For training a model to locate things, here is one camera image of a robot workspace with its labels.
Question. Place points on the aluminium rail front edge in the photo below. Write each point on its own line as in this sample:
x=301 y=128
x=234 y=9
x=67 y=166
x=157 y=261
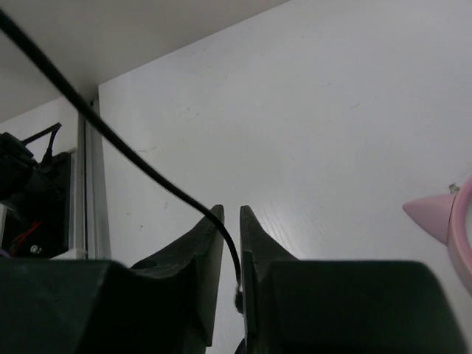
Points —
x=96 y=232

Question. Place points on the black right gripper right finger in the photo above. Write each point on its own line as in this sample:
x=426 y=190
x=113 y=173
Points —
x=338 y=306

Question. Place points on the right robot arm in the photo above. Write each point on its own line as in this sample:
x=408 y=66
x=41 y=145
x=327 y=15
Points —
x=31 y=191

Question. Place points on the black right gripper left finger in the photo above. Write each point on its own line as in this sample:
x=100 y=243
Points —
x=165 y=303

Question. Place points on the pink blue cat-ear headphones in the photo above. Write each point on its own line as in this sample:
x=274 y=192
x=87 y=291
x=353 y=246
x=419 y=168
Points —
x=444 y=218

